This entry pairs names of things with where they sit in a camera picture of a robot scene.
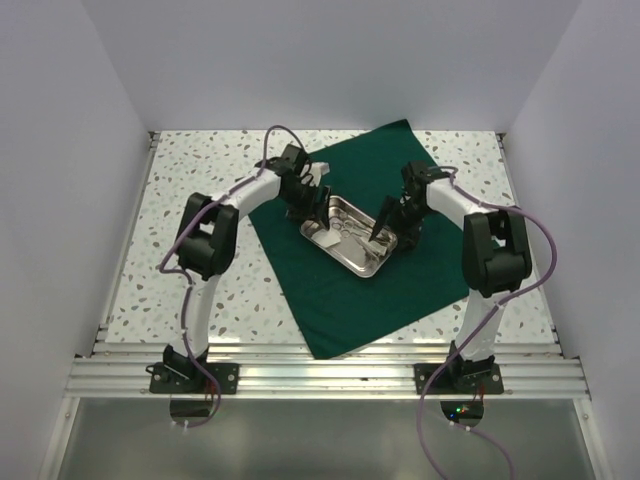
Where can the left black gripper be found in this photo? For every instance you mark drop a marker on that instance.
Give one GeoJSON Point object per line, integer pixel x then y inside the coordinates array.
{"type": "Point", "coordinates": [314, 211]}

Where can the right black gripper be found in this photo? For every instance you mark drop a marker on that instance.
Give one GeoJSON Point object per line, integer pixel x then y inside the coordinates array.
{"type": "Point", "coordinates": [409, 235]}

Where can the steel tweezers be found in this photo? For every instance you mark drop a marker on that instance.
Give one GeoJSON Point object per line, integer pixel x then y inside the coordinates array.
{"type": "Point", "coordinates": [374, 248]}

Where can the steel forceps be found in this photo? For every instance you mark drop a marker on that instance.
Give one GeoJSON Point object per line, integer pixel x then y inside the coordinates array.
{"type": "Point", "coordinates": [337, 222]}

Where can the stainless steel tray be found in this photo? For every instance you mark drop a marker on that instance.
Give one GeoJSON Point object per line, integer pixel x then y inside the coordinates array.
{"type": "Point", "coordinates": [349, 252]}

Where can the steel scissors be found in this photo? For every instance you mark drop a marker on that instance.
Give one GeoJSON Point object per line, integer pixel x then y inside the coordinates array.
{"type": "Point", "coordinates": [360, 231]}

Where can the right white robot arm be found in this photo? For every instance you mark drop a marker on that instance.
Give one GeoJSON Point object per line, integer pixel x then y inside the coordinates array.
{"type": "Point", "coordinates": [495, 255]}

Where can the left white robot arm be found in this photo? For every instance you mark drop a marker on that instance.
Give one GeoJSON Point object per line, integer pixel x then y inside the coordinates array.
{"type": "Point", "coordinates": [205, 245]}

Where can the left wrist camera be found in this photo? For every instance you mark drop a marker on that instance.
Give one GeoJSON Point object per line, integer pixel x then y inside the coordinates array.
{"type": "Point", "coordinates": [319, 168]}

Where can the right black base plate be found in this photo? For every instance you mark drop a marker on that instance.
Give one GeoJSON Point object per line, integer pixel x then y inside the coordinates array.
{"type": "Point", "coordinates": [487, 382]}

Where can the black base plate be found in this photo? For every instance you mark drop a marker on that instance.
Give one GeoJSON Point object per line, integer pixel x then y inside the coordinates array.
{"type": "Point", "coordinates": [487, 382]}
{"type": "Point", "coordinates": [165, 381]}

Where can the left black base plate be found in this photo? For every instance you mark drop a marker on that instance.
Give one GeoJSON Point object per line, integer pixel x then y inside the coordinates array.
{"type": "Point", "coordinates": [165, 381]}

